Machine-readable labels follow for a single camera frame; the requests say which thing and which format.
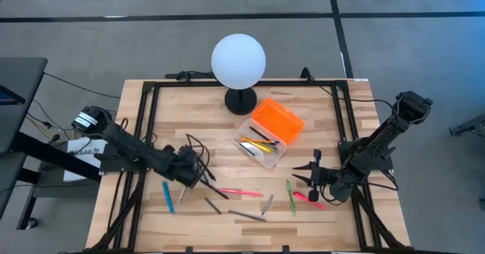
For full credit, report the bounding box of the green marker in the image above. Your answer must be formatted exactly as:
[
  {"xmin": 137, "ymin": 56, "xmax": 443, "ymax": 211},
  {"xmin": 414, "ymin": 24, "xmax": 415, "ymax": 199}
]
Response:
[{"xmin": 204, "ymin": 197, "xmax": 223, "ymax": 215}]

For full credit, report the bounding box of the grey desk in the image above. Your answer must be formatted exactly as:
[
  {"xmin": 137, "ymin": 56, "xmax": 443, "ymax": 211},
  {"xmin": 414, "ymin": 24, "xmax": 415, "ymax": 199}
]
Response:
[{"xmin": 0, "ymin": 56, "xmax": 49, "ymax": 219}]

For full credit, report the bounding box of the black desk beam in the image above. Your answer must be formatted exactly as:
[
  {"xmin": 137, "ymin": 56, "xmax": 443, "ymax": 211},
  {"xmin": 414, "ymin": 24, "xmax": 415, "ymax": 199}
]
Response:
[{"xmin": 11, "ymin": 131, "xmax": 102, "ymax": 182}]

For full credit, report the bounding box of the black marker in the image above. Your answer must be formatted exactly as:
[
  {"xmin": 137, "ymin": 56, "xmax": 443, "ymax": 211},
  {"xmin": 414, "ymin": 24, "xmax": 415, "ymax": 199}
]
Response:
[{"xmin": 199, "ymin": 179, "xmax": 230, "ymax": 201}]

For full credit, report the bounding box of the black table cable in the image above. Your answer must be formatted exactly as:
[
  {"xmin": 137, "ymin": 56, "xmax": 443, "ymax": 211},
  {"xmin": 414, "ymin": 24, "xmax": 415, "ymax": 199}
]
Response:
[{"xmin": 301, "ymin": 67, "xmax": 397, "ymax": 113}]

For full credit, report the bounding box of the clear supply box orange lid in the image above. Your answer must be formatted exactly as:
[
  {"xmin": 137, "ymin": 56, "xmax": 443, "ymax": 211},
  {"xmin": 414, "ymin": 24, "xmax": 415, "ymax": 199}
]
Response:
[{"xmin": 232, "ymin": 97, "xmax": 306, "ymax": 170}]

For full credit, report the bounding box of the teal blue marker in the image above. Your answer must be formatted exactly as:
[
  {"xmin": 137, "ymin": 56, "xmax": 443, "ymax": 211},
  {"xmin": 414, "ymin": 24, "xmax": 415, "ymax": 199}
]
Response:
[{"xmin": 161, "ymin": 180, "xmax": 176, "ymax": 215}]

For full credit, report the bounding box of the pink highlighter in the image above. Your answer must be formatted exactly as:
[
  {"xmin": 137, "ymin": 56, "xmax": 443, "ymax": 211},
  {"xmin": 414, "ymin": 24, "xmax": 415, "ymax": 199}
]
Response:
[{"xmin": 292, "ymin": 191, "xmax": 327, "ymax": 211}]

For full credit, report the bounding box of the lime green pen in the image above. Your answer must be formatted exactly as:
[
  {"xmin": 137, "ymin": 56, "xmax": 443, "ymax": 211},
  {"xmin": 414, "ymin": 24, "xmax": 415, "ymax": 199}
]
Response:
[{"xmin": 285, "ymin": 179, "xmax": 297, "ymax": 217}]

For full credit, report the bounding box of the white paper sheet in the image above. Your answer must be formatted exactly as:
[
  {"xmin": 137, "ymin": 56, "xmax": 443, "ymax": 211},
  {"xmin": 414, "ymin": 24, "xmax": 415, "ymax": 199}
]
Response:
[{"xmin": 62, "ymin": 136, "xmax": 108, "ymax": 183}]

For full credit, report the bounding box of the dark tablet screen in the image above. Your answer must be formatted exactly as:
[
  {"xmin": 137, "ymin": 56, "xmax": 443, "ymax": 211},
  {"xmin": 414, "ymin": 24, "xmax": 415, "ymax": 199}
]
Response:
[{"xmin": 0, "ymin": 83, "xmax": 27, "ymax": 106}]

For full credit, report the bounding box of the white globe lamp black base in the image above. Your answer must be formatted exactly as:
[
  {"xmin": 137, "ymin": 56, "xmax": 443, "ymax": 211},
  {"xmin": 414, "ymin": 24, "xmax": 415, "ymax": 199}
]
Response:
[{"xmin": 211, "ymin": 33, "xmax": 267, "ymax": 116}]

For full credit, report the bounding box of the black floor cable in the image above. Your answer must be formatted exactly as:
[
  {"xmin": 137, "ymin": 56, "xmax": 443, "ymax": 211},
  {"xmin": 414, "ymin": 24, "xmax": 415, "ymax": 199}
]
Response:
[{"xmin": 43, "ymin": 71, "xmax": 122, "ymax": 100}]

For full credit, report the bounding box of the green pencil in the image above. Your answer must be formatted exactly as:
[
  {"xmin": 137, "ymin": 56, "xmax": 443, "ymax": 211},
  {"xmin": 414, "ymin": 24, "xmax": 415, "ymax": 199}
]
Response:
[{"xmin": 237, "ymin": 142, "xmax": 256, "ymax": 157}]

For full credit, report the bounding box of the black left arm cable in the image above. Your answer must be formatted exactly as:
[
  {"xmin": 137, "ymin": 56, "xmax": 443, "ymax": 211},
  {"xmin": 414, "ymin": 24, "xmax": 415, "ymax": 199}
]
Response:
[{"xmin": 184, "ymin": 133, "xmax": 210, "ymax": 164}]

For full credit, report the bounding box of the long grey pen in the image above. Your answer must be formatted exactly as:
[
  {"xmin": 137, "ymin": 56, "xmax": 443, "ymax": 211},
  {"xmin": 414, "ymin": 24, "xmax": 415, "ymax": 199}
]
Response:
[{"xmin": 227, "ymin": 209, "xmax": 268, "ymax": 223}]

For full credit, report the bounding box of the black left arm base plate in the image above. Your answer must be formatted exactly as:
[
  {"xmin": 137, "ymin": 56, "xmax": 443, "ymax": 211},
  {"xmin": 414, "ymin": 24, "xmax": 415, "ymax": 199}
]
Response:
[{"xmin": 99, "ymin": 143, "xmax": 152, "ymax": 174}]

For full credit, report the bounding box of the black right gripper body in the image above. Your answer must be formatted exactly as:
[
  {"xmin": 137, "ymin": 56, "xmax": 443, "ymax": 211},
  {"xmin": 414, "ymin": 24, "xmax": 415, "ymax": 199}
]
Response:
[{"xmin": 308, "ymin": 149, "xmax": 342, "ymax": 204}]

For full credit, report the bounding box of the black cable connector block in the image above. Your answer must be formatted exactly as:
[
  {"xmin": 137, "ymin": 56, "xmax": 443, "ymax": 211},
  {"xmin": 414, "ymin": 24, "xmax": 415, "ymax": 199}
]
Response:
[{"xmin": 164, "ymin": 70, "xmax": 217, "ymax": 83}]

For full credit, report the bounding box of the black floor stand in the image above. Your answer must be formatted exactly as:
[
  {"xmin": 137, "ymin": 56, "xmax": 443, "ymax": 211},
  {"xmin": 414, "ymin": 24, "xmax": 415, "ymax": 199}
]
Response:
[{"xmin": 449, "ymin": 112, "xmax": 485, "ymax": 138}]

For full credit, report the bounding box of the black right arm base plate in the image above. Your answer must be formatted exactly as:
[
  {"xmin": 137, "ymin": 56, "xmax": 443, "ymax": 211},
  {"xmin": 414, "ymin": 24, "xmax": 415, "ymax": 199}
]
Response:
[{"xmin": 338, "ymin": 140, "xmax": 395, "ymax": 172}]

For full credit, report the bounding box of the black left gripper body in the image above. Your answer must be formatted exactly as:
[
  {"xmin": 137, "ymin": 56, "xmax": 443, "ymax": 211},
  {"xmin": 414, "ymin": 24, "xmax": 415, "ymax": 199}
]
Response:
[{"xmin": 163, "ymin": 144, "xmax": 204, "ymax": 190}]

